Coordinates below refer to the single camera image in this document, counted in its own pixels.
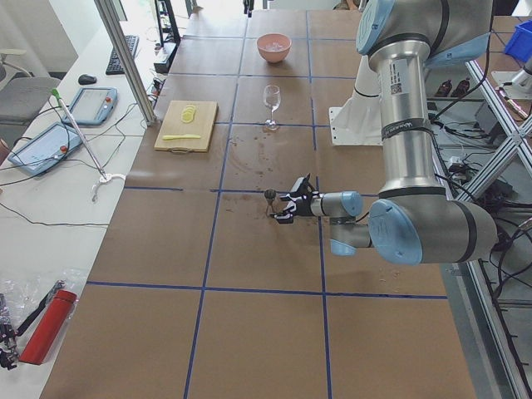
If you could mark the clear ice cubes pile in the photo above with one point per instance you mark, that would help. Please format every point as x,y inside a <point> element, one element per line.
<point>274,47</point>

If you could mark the teach pendant near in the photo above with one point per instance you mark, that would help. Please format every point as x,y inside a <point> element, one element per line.
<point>45,150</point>

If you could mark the black computer mouse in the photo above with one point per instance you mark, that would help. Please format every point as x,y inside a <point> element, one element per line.
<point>86,79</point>

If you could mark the blue storage bin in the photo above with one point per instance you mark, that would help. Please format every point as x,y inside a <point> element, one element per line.
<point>520,44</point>

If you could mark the yellow plastic knife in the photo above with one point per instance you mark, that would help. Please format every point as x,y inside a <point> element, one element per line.
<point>181,137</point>

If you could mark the red cylindrical bottle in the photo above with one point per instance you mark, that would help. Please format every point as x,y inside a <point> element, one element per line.
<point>49,326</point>

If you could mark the steel cocktail jigger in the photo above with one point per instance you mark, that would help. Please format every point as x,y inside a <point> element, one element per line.
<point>270,195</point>

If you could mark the teach pendant far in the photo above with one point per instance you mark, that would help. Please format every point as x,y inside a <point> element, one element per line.
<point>92,106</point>

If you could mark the aluminium frame post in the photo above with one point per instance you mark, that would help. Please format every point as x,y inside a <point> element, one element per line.
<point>111,21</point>

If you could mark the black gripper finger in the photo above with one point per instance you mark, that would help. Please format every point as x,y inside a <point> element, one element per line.
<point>285,216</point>
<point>291,197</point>

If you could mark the pink bowl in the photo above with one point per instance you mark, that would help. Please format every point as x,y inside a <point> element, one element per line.
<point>274,57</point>

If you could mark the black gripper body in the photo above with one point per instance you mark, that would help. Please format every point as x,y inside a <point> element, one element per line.
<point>307,205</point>

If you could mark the green reacher grabber tool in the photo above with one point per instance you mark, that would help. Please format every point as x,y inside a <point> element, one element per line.
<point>105,177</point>

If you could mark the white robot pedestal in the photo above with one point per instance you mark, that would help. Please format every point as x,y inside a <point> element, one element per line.
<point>358,121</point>

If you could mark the clear wine glass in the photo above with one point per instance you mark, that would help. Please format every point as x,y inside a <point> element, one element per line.
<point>272,99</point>

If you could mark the teach pendant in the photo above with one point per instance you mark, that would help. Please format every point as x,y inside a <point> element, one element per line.
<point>45,150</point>
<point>92,106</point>

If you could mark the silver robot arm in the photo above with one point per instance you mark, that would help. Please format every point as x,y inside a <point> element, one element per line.
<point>412,221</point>

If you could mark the bamboo cutting board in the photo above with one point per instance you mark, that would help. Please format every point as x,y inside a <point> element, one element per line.
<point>203,124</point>

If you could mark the grey office chair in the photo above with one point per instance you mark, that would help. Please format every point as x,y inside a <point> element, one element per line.
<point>23,97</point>

